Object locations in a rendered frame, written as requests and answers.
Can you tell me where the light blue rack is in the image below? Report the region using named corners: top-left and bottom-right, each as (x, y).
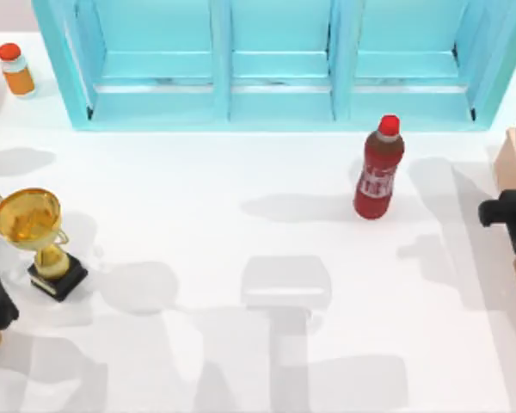
top-left (30, 0), bottom-right (516, 133)

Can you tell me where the pale wooden box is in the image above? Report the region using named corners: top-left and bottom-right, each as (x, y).
top-left (493, 127), bottom-right (516, 309)

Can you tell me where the gold trophy on black base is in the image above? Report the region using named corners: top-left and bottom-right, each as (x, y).
top-left (0, 187), bottom-right (89, 303)

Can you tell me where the orange bottle with red cap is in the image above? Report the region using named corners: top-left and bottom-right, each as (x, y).
top-left (0, 42), bottom-right (36, 98)

